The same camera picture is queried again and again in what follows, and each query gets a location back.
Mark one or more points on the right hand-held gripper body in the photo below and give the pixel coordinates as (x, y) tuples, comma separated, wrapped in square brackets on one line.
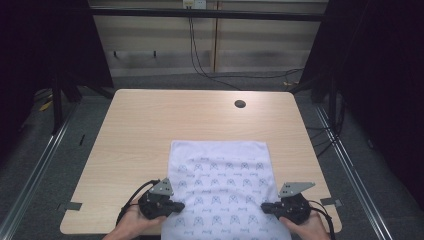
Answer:
[(295, 208)]

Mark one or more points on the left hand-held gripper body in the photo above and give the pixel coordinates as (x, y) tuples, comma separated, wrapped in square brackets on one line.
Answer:
[(155, 206)]

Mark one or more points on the white patterned towel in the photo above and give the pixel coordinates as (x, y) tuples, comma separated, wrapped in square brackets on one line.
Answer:
[(223, 186)]

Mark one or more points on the person's left hand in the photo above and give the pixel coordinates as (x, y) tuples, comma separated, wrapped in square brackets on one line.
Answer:
[(136, 225)]

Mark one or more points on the person's right hand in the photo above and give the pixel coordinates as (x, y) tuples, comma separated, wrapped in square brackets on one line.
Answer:
[(310, 231)]

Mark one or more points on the grey tape strip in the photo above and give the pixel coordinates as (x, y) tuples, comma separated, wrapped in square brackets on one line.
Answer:
[(331, 202), (71, 206)]

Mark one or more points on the dark round table grommet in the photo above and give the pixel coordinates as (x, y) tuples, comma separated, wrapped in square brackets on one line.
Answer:
[(240, 103)]

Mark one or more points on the black stand leg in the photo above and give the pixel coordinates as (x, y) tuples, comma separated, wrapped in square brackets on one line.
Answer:
[(57, 106)]

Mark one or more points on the yellow object on floor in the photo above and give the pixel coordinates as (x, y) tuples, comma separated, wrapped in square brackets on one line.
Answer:
[(45, 106)]

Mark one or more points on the dark curtain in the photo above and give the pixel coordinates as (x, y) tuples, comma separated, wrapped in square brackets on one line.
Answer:
[(383, 83), (40, 43)]

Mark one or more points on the metal floor rail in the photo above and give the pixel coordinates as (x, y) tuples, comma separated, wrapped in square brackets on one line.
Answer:
[(36, 170), (336, 143)]

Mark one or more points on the black wall hook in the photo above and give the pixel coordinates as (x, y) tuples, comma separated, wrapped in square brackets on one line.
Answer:
[(115, 54), (155, 54)]

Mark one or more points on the black horizontal frame bar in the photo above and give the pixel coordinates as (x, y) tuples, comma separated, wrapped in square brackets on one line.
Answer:
[(200, 14)]

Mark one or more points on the white wall socket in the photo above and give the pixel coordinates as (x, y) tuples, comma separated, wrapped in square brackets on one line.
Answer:
[(195, 4)]

